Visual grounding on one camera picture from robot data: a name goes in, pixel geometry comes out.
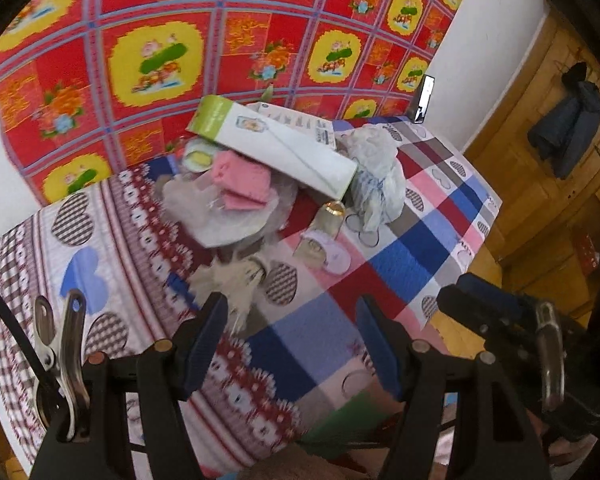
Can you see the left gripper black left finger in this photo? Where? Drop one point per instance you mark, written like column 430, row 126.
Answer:
column 135, row 407

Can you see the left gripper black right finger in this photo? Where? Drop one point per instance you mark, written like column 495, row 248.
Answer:
column 493, row 435

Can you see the white plastic bag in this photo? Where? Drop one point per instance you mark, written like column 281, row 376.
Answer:
column 378, row 187

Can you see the white green selfie stick box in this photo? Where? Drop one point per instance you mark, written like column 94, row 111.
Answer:
column 273, row 144

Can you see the white blue printed box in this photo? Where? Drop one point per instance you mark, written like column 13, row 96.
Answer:
column 320, row 129

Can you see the silver spring clamp right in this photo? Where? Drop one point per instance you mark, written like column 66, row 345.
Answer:
column 548, row 337

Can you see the silver spring clamp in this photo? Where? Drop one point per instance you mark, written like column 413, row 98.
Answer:
column 548, row 337
column 59, row 350

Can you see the wooden wardrobe door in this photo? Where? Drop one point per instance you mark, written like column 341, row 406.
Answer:
column 542, row 218

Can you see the silver spring clamp left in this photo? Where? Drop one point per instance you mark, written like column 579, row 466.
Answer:
column 59, row 350

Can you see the patchwork heart bed sheet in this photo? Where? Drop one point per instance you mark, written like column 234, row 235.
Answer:
column 290, row 357

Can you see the colourful foam floor mat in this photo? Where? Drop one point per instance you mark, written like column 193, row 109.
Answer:
column 368, row 421

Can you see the clear plastic packaging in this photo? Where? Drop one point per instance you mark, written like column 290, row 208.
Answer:
column 230, row 214

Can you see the dark jacket on door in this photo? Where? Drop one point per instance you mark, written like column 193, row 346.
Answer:
column 565, row 133

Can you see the silver ointment tube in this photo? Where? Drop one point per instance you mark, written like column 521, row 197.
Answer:
column 329, row 219

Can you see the pink paper receipt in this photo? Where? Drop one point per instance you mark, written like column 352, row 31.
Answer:
column 244, row 185

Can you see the smartphone on bed corner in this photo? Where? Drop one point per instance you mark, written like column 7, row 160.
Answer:
column 418, row 108

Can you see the red floral headboard cloth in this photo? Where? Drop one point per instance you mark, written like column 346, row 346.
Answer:
column 90, row 87

